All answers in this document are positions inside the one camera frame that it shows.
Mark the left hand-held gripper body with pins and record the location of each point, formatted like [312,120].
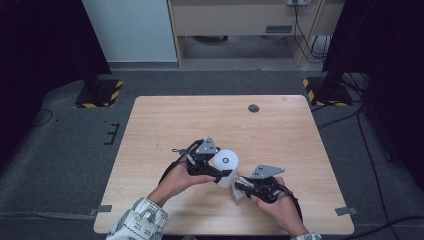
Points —
[200,160]

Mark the black curtain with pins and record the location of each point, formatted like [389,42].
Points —
[390,50]
[40,50]

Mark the grey tape strip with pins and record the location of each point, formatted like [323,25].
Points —
[346,210]
[100,210]

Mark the person's left hand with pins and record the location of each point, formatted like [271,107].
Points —
[180,183]

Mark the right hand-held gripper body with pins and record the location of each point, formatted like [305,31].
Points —
[266,190]

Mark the black stand with striped base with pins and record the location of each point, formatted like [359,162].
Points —
[328,93]
[98,95]

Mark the grey round table grommet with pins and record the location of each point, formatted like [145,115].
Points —
[253,108]

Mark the white cabinet panel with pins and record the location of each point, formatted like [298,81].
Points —
[133,30]

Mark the white power strip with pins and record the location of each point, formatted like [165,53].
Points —
[299,2]

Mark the person's right hand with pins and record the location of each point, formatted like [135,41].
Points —
[283,213]

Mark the beige wooden desk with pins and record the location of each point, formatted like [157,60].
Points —
[233,20]

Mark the white cloth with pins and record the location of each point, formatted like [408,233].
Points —
[241,190]

